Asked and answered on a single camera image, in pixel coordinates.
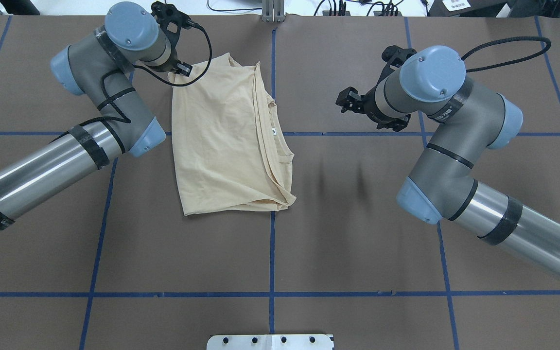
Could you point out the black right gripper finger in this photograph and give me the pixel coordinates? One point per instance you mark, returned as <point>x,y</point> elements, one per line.
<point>350,100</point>

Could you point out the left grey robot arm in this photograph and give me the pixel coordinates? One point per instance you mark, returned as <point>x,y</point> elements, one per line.
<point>99,67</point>

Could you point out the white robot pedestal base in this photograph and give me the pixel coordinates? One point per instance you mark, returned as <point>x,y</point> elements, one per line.
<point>317,341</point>

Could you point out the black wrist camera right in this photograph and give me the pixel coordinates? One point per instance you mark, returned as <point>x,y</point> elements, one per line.
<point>396,56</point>

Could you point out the cream long-sleeve printed shirt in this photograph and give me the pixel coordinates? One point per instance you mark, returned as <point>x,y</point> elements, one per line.
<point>228,147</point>

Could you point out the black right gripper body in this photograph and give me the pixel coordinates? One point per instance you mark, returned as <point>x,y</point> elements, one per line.
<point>368,104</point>

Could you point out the grey aluminium frame post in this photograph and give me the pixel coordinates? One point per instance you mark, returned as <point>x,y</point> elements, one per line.
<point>273,11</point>

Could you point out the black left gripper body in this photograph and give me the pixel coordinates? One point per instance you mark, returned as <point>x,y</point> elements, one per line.
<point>181,67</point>

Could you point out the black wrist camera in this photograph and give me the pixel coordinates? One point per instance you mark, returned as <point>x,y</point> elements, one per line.
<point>396,56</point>
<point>170,19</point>

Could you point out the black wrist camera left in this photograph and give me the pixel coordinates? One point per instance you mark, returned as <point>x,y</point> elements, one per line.
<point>170,19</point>

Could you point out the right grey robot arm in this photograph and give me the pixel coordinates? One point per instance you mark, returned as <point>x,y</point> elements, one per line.
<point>471,118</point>

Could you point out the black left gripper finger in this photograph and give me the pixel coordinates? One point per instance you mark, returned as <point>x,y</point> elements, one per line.
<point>181,68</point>

